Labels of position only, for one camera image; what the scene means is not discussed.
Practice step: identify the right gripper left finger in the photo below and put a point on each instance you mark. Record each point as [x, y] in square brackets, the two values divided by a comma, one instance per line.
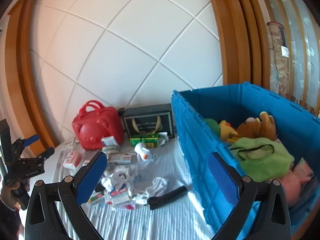
[43, 220]

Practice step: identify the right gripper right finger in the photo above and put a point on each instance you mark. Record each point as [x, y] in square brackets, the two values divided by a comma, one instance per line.
[272, 220]

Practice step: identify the light green cloth bag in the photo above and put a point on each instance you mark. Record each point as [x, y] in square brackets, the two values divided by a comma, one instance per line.
[262, 159]

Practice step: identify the brown teddy bear plush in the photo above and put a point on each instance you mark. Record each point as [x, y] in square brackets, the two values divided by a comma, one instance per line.
[262, 127]

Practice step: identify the person left hand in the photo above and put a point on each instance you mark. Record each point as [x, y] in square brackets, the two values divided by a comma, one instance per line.
[7, 196]

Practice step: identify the red white medicine box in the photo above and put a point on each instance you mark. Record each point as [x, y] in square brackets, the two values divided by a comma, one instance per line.
[72, 160]

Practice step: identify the pink plush toy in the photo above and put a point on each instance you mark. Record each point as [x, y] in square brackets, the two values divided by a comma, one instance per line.
[293, 182]

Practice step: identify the blue plastic storage crate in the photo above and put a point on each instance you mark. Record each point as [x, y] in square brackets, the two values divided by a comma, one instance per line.
[298, 129]

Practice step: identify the red bear-shaped case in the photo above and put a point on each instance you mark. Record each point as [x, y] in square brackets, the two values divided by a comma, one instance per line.
[95, 122]

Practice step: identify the white striped table cloth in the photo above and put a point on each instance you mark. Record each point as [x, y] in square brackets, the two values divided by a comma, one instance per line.
[168, 206]

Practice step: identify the black folding umbrella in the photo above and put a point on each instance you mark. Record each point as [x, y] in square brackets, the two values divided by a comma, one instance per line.
[157, 202]

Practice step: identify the yellow duck plush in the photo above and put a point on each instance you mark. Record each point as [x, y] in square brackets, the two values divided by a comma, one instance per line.
[227, 131]

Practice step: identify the white duck toy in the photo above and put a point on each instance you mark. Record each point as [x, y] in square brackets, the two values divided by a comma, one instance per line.
[143, 152]

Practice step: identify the white crumpled sock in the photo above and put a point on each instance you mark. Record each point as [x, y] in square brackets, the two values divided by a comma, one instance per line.
[158, 188]

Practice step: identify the green frog plush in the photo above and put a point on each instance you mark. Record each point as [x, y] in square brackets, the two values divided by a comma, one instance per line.
[214, 126]

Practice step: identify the green tea box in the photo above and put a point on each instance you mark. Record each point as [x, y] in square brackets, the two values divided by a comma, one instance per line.
[150, 141]

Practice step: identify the dark green gift box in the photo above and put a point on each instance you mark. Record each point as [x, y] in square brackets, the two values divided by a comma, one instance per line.
[149, 120]

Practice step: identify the rolled patterned carpet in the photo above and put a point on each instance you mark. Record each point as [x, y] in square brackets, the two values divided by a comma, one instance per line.
[279, 58]

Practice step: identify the wooden slat glass partition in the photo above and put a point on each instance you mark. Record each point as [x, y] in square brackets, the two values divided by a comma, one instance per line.
[302, 33]

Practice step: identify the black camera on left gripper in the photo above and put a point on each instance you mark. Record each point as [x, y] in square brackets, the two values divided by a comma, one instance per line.
[6, 145]

